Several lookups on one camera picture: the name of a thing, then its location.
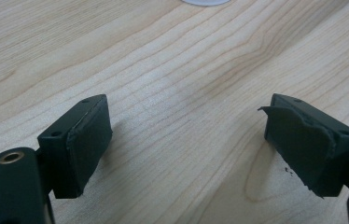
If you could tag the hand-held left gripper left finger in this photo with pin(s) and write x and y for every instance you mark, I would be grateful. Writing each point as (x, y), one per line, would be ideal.
(76, 149)

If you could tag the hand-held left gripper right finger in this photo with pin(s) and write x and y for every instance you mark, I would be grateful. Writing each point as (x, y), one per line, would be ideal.
(306, 146)

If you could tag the white round object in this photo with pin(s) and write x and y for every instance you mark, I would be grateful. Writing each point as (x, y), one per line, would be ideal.
(206, 2)

